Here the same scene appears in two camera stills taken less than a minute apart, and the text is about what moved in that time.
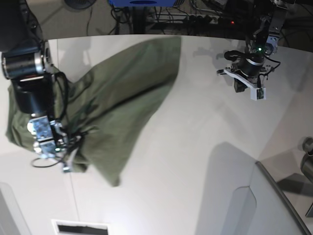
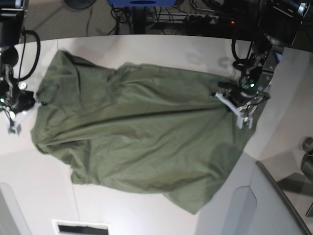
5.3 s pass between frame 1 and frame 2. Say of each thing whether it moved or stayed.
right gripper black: moved
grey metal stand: stayed
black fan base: stayed
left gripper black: moved
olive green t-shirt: moved
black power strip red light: stayed
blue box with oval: stayed
